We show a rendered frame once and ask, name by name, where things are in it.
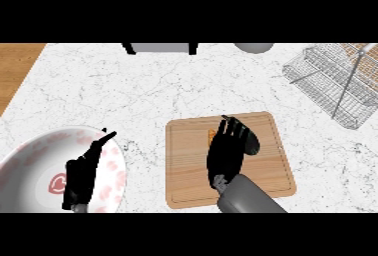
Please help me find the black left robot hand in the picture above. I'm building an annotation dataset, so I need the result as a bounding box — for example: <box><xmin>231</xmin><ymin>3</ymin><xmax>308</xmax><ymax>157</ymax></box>
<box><xmin>61</xmin><ymin>127</ymin><xmax>120</xmax><ymax>212</ymax></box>

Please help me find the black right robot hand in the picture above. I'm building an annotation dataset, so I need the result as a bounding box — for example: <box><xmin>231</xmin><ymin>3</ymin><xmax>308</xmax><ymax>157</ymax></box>
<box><xmin>206</xmin><ymin>114</ymin><xmax>262</xmax><ymax>193</ymax></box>

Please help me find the wooden cutting board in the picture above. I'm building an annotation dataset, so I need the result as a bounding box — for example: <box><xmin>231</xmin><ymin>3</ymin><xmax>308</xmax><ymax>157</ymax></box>
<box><xmin>164</xmin><ymin>111</ymin><xmax>299</xmax><ymax>210</ymax></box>

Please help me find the golden croissant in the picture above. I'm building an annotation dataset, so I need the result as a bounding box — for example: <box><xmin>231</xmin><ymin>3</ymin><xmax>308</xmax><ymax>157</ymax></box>
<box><xmin>207</xmin><ymin>128</ymin><xmax>219</xmax><ymax>148</ymax></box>

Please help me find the white bowl with pink pattern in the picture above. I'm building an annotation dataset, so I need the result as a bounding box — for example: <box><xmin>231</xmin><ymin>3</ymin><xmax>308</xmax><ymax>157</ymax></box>
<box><xmin>0</xmin><ymin>125</ymin><xmax>129</xmax><ymax>214</ymax></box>

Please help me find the grey round object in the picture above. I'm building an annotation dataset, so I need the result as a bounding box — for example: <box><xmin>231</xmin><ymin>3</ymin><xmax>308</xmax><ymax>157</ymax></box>
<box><xmin>232</xmin><ymin>43</ymin><xmax>276</xmax><ymax>55</ymax></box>

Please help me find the grey appliance with black legs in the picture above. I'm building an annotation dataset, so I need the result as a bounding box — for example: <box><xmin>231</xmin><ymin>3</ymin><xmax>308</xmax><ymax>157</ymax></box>
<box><xmin>121</xmin><ymin>43</ymin><xmax>200</xmax><ymax>56</ymax></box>

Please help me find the silver wire tiered basket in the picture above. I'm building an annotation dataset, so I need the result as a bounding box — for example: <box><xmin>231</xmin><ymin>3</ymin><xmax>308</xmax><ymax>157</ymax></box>
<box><xmin>281</xmin><ymin>43</ymin><xmax>378</xmax><ymax>131</ymax></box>

